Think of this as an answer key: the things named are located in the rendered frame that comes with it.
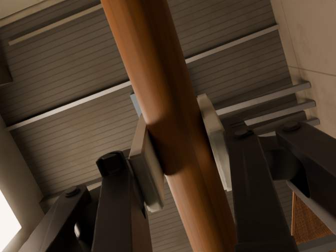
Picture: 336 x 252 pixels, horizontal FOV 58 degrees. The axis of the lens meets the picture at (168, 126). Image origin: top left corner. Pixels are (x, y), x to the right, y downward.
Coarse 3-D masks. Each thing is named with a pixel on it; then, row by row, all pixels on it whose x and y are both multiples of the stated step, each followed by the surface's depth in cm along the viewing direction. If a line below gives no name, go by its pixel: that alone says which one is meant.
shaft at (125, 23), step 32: (128, 0) 13; (160, 0) 14; (128, 32) 14; (160, 32) 14; (128, 64) 15; (160, 64) 14; (160, 96) 14; (192, 96) 15; (160, 128) 15; (192, 128) 15; (160, 160) 17; (192, 160) 16; (192, 192) 16; (224, 192) 18; (192, 224) 17; (224, 224) 17
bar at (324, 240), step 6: (330, 234) 123; (312, 240) 124; (318, 240) 123; (324, 240) 122; (330, 240) 121; (300, 246) 123; (306, 246) 122; (312, 246) 121; (318, 246) 120; (324, 246) 120; (330, 246) 120
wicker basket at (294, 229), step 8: (296, 200) 186; (296, 208) 188; (304, 208) 188; (296, 216) 190; (304, 216) 190; (312, 216) 190; (296, 224) 192; (304, 224) 192; (312, 224) 192; (320, 224) 192; (296, 232) 194; (304, 232) 194; (312, 232) 194; (320, 232) 191; (328, 232) 187; (296, 240) 196; (304, 240) 193
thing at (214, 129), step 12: (204, 96) 18; (204, 108) 16; (204, 120) 15; (216, 120) 14; (216, 132) 13; (216, 144) 13; (216, 156) 13; (228, 156) 13; (228, 168) 13; (228, 180) 14
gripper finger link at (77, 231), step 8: (128, 152) 16; (136, 184) 13; (96, 192) 13; (136, 192) 13; (88, 200) 12; (96, 200) 12; (88, 208) 12; (96, 208) 12; (80, 216) 12; (88, 216) 12; (80, 224) 12; (88, 224) 12; (80, 232) 12; (88, 232) 12
